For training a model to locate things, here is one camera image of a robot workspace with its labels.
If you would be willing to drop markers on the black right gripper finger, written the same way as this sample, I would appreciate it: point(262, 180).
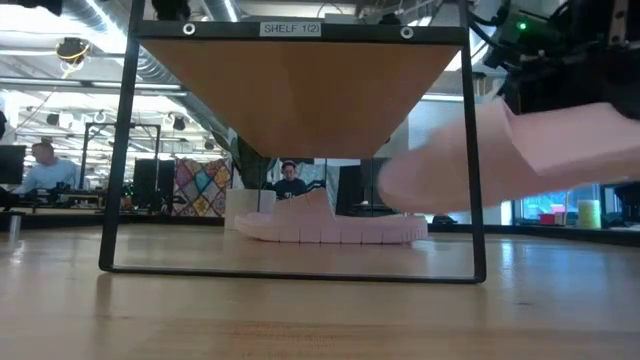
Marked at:
point(625, 85)

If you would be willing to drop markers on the person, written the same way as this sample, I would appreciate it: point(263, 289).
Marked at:
point(47, 175)
point(290, 187)

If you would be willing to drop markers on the colourful patchwork quilt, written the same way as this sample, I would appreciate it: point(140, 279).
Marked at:
point(202, 187)

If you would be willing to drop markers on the pale yellow cylinder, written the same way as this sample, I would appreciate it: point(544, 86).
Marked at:
point(589, 215)

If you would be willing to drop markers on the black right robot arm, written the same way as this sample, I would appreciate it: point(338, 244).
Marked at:
point(580, 22)

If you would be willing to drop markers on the black aluminium table frame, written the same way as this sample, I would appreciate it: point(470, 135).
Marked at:
point(150, 219)

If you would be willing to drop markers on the pink slide sandal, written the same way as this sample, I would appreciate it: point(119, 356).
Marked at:
point(450, 170)
point(325, 225)

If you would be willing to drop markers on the black cabinet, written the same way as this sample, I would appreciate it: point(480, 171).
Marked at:
point(150, 185)

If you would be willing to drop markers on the wooden shelf with black frame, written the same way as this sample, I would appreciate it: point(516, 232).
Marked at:
point(300, 95)

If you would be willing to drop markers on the red box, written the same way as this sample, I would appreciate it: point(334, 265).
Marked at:
point(552, 219)

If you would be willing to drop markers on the black computer monitor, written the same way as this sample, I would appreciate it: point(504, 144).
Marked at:
point(12, 165)

